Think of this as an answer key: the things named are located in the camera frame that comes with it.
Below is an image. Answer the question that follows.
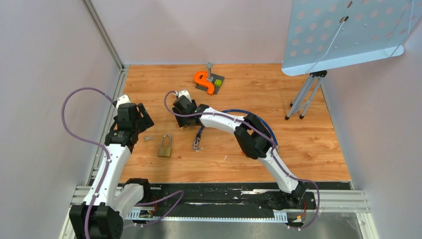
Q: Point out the orange S-shaped toy base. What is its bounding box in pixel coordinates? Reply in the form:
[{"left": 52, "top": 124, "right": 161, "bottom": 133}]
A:
[{"left": 193, "top": 62, "right": 225, "bottom": 95}]

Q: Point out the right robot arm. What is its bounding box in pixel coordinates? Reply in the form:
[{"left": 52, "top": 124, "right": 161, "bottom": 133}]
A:
[{"left": 169, "top": 92, "right": 306, "bottom": 208}]

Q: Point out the blue cable lock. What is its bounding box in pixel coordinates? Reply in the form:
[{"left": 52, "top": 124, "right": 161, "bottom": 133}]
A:
[{"left": 193, "top": 109, "right": 280, "bottom": 152}]

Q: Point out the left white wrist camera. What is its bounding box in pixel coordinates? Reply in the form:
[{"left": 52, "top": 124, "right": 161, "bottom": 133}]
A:
[{"left": 113, "top": 95, "right": 131, "bottom": 108}]

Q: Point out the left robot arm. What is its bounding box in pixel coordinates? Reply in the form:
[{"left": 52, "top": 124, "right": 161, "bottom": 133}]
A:
[{"left": 69, "top": 102, "right": 154, "bottom": 239}]

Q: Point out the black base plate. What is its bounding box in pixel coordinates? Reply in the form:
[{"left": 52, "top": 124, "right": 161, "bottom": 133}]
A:
[{"left": 108, "top": 182, "right": 350, "bottom": 219}]

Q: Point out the perforated metal music stand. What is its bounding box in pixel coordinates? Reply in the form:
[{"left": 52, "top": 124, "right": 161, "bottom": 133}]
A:
[{"left": 282, "top": 0, "right": 422, "bottom": 119}]

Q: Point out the small brass padlock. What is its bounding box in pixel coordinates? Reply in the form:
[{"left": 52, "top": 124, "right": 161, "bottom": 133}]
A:
[{"left": 157, "top": 134, "right": 172, "bottom": 158}]

